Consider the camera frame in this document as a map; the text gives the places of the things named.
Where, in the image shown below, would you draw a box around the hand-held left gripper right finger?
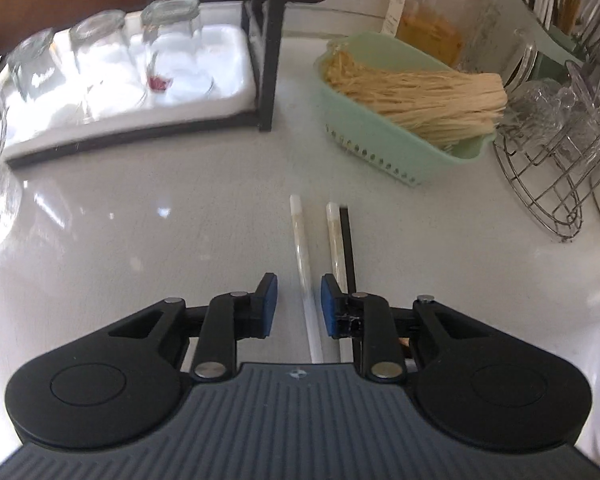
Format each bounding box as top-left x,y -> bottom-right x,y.
320,273 -> 488,385

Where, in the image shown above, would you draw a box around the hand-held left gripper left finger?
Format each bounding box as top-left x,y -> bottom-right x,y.
107,272 -> 279,383

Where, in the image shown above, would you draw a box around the black chopstick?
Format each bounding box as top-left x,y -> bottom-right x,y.
339,206 -> 359,295

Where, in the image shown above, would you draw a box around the green plastic basket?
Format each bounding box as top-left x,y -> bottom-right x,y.
314,31 -> 499,189

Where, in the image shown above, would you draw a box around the dried noodles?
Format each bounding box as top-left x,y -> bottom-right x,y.
325,50 -> 509,147

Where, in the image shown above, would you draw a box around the white drip tray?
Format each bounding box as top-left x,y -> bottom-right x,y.
2,0 -> 259,162

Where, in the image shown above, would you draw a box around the black metal dish rack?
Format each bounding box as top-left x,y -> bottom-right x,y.
0,0 -> 287,169

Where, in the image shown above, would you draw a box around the clear drinking glass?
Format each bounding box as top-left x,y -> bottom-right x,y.
141,0 -> 216,107
7,29 -> 72,122
69,10 -> 149,122

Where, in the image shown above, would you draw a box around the plastic jar red lid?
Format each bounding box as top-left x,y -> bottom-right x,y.
382,0 -> 487,69

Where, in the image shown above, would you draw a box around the tall textured glass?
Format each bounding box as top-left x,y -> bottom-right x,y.
460,0 -> 539,92

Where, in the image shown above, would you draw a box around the green utensil holder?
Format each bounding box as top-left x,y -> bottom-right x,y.
507,0 -> 597,87

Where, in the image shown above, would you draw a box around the wire cup rack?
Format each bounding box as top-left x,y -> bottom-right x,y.
494,60 -> 600,244

